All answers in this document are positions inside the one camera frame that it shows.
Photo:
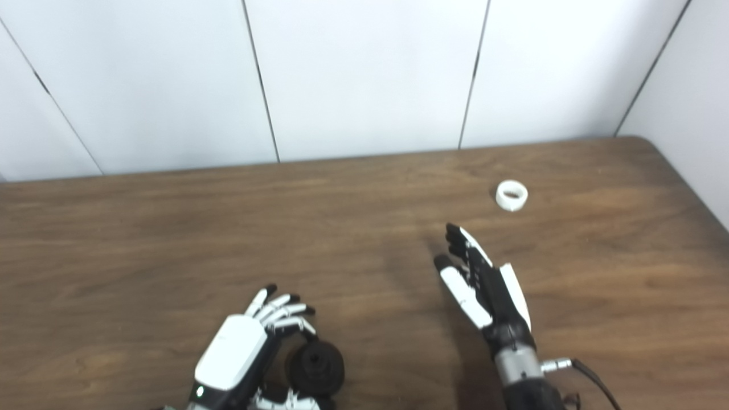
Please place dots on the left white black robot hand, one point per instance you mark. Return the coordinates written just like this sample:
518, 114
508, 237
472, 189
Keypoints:
233, 353

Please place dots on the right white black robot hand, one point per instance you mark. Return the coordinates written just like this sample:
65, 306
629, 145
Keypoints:
495, 296

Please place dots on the round black plastic part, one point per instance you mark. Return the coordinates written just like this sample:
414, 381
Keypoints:
316, 367

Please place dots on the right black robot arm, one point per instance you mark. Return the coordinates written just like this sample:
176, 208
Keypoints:
527, 387

